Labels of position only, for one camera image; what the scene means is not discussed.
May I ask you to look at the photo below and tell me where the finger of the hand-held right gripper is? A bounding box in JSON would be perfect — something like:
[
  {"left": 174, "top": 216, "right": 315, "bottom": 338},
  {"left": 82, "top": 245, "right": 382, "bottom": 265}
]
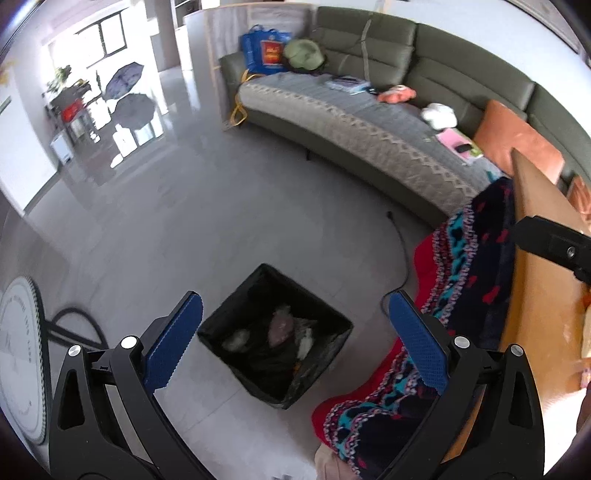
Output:
[{"left": 515, "top": 215, "right": 591, "bottom": 280}]

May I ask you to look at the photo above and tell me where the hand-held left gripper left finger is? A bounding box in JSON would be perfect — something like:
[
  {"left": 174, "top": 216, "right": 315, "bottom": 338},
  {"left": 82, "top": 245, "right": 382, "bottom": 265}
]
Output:
[{"left": 48, "top": 291, "right": 218, "bottom": 480}]

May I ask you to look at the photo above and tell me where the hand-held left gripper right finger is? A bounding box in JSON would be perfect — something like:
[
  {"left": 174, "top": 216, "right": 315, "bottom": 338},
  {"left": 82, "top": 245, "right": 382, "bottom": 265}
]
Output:
[{"left": 379, "top": 290, "right": 546, "bottom": 480}]

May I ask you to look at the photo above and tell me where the black trash bin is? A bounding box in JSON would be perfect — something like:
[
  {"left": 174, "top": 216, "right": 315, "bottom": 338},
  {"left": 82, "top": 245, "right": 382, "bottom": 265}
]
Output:
[{"left": 197, "top": 263, "right": 355, "bottom": 411}]

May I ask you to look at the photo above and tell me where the small orange cushion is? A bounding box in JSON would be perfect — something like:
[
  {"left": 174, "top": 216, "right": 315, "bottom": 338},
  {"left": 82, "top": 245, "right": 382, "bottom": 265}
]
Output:
[{"left": 568, "top": 175, "right": 591, "bottom": 219}]

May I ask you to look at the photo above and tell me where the red patterned blanket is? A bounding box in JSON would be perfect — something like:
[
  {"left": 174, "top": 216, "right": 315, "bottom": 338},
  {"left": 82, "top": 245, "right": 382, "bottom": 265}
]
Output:
[{"left": 311, "top": 178, "right": 518, "bottom": 480}]

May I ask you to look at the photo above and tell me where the pink crumpled wrapper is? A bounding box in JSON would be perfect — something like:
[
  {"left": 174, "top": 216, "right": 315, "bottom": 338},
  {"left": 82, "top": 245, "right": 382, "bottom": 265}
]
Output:
[{"left": 269, "top": 308, "right": 297, "bottom": 348}]

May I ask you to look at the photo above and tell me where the large orange cushion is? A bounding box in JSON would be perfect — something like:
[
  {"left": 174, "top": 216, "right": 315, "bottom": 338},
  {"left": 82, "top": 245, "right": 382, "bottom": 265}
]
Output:
[{"left": 473, "top": 99, "right": 565, "bottom": 179}]

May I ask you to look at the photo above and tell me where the pink book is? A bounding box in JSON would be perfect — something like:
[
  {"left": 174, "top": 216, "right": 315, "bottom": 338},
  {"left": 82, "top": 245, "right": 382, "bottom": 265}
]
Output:
[{"left": 436, "top": 128, "right": 484, "bottom": 165}]

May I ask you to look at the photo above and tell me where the white plush toy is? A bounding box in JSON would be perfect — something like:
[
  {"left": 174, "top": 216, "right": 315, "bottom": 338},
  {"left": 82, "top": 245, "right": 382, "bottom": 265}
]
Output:
[{"left": 421, "top": 103, "right": 458, "bottom": 129}]

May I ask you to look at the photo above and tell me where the white water jug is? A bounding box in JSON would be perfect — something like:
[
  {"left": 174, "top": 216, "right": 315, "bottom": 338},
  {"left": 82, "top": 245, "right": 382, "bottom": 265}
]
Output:
[{"left": 112, "top": 124, "right": 138, "bottom": 154}]

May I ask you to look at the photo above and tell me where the orange plush toy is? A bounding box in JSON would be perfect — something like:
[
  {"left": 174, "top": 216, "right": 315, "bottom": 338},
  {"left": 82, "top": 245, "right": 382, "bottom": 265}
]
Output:
[{"left": 378, "top": 85, "right": 417, "bottom": 105}]

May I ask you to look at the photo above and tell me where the green leather sofa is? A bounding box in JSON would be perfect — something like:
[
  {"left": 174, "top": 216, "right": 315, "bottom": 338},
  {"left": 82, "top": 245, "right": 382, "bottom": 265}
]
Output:
[{"left": 219, "top": 4, "right": 591, "bottom": 232}]

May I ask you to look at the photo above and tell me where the white box appliance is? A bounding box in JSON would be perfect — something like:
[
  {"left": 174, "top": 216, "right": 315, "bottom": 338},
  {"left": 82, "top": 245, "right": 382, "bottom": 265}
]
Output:
[{"left": 50, "top": 134, "right": 75, "bottom": 165}]

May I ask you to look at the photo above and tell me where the grey patterned sofa cover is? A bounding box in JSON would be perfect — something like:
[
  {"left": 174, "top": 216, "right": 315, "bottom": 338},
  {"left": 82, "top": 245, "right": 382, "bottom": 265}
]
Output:
[{"left": 238, "top": 73, "right": 509, "bottom": 217}]

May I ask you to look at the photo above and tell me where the grey umbrella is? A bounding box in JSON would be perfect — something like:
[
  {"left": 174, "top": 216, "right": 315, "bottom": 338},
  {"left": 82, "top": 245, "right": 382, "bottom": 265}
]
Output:
[{"left": 114, "top": 93, "right": 156, "bottom": 128}]

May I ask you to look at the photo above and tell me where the cluttered side table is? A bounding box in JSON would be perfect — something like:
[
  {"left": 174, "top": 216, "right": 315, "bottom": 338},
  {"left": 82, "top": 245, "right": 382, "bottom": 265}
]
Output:
[{"left": 44, "top": 67, "right": 94, "bottom": 136}]

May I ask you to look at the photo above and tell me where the blue umbrella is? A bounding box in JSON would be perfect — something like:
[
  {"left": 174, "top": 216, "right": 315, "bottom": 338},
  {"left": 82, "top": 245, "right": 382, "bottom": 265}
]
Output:
[{"left": 104, "top": 62, "right": 144, "bottom": 98}]

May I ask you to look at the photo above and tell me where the blue shopping bag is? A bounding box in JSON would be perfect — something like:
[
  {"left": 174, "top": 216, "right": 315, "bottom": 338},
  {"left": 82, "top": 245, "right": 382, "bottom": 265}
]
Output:
[{"left": 240, "top": 25, "right": 294, "bottom": 77}]

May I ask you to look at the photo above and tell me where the window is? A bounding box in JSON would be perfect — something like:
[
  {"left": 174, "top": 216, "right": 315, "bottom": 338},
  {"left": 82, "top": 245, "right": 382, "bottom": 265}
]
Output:
[{"left": 76, "top": 18, "right": 128, "bottom": 59}]

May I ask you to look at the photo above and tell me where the green hat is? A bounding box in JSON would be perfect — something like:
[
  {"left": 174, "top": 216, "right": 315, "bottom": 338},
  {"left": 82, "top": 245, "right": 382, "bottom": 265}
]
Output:
[{"left": 283, "top": 39, "right": 327, "bottom": 73}]

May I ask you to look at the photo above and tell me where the black floor cable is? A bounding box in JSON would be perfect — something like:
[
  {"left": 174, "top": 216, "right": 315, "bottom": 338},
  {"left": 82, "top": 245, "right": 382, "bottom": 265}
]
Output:
[{"left": 381, "top": 211, "right": 411, "bottom": 315}]

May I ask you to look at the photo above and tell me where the round white base plate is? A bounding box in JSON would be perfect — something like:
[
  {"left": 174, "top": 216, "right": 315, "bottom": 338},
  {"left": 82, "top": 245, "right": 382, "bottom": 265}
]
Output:
[{"left": 0, "top": 275, "right": 49, "bottom": 446}]

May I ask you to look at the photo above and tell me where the yellow cord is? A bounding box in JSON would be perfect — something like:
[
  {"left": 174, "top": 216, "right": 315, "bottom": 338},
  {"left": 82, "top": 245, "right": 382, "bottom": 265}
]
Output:
[{"left": 230, "top": 69, "right": 253, "bottom": 131}]

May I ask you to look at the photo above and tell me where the grey hanging cable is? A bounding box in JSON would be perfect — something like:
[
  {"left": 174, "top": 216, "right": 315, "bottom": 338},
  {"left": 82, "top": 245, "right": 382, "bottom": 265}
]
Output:
[{"left": 358, "top": 16, "right": 375, "bottom": 89}]

